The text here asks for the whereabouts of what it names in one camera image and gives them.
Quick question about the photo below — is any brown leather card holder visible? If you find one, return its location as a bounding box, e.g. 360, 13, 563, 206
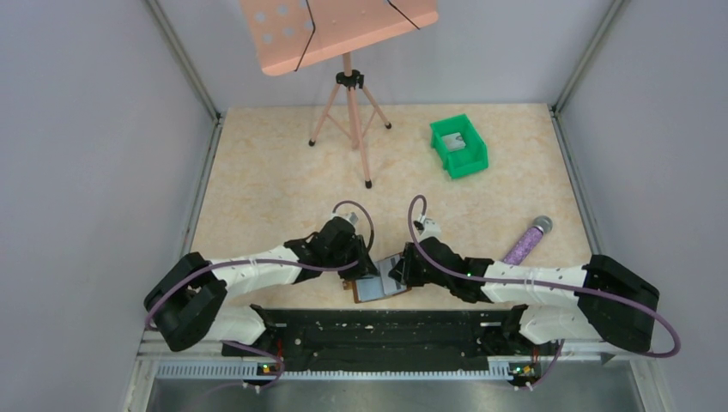
343, 253, 410, 304

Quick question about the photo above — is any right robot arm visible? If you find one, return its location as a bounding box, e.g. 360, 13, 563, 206
388, 237, 659, 354

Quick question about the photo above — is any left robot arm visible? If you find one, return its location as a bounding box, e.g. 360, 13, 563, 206
143, 215, 378, 352

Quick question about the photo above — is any silver card in bin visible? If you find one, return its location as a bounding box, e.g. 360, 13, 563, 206
442, 132, 466, 152

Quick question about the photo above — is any purple glitter microphone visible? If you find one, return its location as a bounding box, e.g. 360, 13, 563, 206
502, 215, 553, 265

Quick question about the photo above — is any green plastic bin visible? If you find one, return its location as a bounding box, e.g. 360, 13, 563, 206
429, 113, 489, 179

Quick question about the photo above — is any pink music stand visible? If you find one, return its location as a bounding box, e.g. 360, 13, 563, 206
240, 0, 439, 189

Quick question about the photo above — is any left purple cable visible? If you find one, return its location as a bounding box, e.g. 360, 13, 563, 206
144, 200, 377, 393

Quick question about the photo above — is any purple cable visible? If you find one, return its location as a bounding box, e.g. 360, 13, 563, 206
407, 195, 682, 391
144, 200, 377, 393

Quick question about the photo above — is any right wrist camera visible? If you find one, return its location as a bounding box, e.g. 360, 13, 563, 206
413, 215, 441, 241

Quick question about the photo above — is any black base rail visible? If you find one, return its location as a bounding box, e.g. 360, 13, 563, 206
165, 306, 575, 377

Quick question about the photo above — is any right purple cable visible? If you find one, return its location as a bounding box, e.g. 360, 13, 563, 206
407, 195, 682, 391

